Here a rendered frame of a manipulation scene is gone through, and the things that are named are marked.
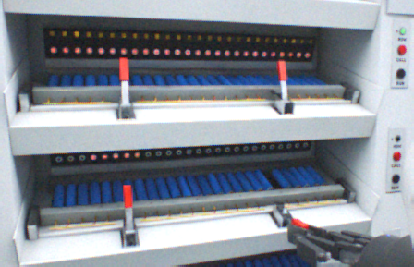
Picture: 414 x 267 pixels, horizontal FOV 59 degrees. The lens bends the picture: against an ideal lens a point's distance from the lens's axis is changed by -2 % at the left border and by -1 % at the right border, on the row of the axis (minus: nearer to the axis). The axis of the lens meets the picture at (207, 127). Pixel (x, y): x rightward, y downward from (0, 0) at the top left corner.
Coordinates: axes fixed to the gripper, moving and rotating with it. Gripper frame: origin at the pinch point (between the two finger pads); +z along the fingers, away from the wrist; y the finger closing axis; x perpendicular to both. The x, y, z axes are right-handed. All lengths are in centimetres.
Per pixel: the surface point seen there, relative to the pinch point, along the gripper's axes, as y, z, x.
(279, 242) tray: -1.0, 7.4, -2.5
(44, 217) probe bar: -39.5, 12.1, 5.2
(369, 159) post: 18.1, 5.9, 10.9
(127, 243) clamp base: -27.1, 7.5, 0.6
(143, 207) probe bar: -23.8, 11.6, 5.3
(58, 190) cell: -37.9, 17.8, 8.7
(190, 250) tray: -17.1, 6.9, -1.7
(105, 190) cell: -29.8, 16.9, 8.2
